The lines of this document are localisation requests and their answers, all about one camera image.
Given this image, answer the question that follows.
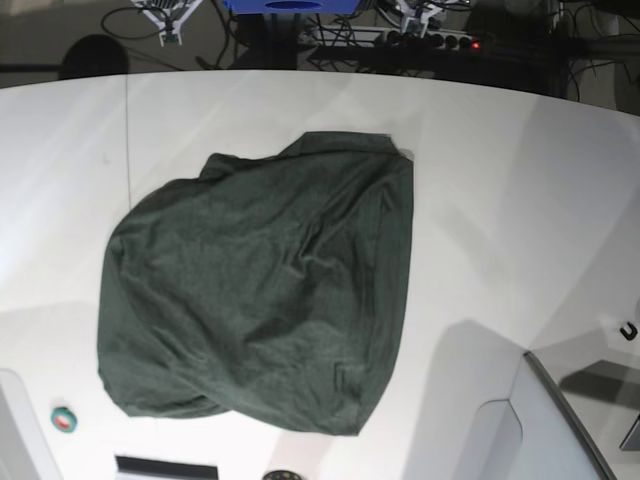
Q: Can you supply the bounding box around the dark green t-shirt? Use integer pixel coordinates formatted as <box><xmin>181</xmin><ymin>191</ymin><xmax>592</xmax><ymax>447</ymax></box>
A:
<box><xmin>97</xmin><ymin>132</ymin><xmax>414</xmax><ymax>436</ymax></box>

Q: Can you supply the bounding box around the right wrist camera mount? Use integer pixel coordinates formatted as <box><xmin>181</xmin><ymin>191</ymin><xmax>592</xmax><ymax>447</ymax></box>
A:
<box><xmin>131</xmin><ymin>0</ymin><xmax>202</xmax><ymax>46</ymax></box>

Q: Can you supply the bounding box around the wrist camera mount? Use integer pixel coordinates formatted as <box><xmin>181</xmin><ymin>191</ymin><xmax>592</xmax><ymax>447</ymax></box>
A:
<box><xmin>131</xmin><ymin>0</ymin><xmax>202</xmax><ymax>46</ymax></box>
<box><xmin>396</xmin><ymin>0</ymin><xmax>448</xmax><ymax>38</ymax></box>

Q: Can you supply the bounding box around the small black round object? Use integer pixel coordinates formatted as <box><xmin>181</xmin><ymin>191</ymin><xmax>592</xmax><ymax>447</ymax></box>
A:
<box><xmin>262</xmin><ymin>470</ymin><xmax>303</xmax><ymax>480</ymax></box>

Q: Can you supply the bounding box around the grey power strip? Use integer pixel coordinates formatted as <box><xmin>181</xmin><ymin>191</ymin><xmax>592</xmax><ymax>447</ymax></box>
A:
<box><xmin>303</xmin><ymin>25</ymin><xmax>484</xmax><ymax>52</ymax></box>

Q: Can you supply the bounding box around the blue plastic bin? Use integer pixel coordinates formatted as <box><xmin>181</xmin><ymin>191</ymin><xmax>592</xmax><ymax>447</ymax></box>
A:
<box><xmin>223</xmin><ymin>0</ymin><xmax>360</xmax><ymax>14</ymax></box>

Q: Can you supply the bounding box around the black U-shaped hook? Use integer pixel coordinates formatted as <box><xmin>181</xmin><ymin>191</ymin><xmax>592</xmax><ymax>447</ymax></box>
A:
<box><xmin>619</xmin><ymin>322</ymin><xmax>639</xmax><ymax>341</ymax></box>

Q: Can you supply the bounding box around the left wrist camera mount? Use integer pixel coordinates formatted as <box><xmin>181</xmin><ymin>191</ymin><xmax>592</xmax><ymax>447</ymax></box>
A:
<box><xmin>396</xmin><ymin>0</ymin><xmax>448</xmax><ymax>38</ymax></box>

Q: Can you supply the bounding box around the green red tape roll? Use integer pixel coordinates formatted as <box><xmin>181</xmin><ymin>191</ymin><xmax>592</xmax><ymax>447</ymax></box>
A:
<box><xmin>50</xmin><ymin>407</ymin><xmax>78</xmax><ymax>433</ymax></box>

